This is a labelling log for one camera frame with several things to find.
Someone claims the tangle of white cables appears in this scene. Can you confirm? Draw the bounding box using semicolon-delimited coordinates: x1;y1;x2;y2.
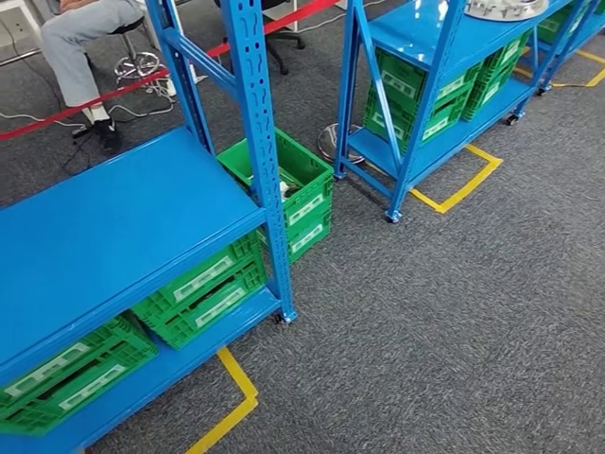
107;61;210;121

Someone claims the blue metal shelf rack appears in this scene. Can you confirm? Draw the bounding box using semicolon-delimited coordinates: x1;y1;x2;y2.
0;0;299;454
333;0;605;225
536;0;605;96

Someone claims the chrome stanchion round base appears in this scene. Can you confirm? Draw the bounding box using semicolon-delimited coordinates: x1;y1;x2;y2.
317;122;366;166

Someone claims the black chair base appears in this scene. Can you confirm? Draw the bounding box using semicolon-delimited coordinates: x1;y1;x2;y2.
213;0;307;77

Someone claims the black floor cable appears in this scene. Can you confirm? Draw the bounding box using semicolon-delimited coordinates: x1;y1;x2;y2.
60;127;96;173

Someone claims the red barrier belt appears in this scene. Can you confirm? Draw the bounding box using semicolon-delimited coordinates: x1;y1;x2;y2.
0;0;342;144

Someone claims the chrome stool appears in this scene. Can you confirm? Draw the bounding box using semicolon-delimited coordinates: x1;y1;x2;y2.
109;16;164;87

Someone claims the white floor cable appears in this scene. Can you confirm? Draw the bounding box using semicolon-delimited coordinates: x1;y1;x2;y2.
0;110;90;131

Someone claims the person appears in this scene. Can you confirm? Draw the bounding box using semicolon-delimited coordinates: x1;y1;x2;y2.
39;0;146;156

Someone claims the white desk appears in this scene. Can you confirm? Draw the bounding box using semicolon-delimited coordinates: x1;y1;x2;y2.
0;0;45;69

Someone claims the grey plastic wheel hubcap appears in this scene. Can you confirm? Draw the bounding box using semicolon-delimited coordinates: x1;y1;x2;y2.
463;0;551;24

